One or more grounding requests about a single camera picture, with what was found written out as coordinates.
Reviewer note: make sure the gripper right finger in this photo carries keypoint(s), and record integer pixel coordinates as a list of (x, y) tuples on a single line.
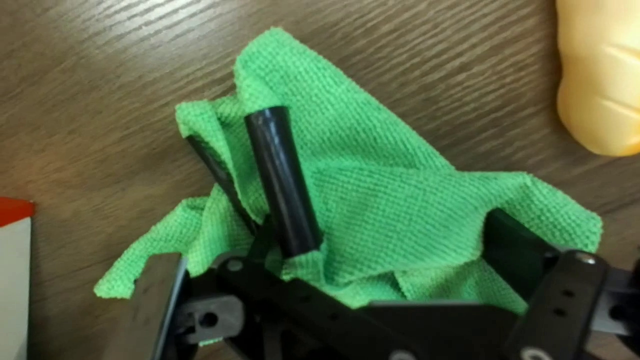
[(517, 256)]

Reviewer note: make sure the black marker pen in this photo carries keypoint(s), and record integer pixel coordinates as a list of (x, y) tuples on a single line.
[(282, 187)]

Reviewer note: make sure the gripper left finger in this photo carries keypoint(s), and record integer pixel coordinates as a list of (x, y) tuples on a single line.
[(151, 313)]

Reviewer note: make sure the green microfiber towel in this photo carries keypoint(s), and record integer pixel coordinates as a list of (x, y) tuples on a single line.
[(373, 187)]

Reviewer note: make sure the yellow toy corn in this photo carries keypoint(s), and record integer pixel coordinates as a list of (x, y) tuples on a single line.
[(600, 72)]

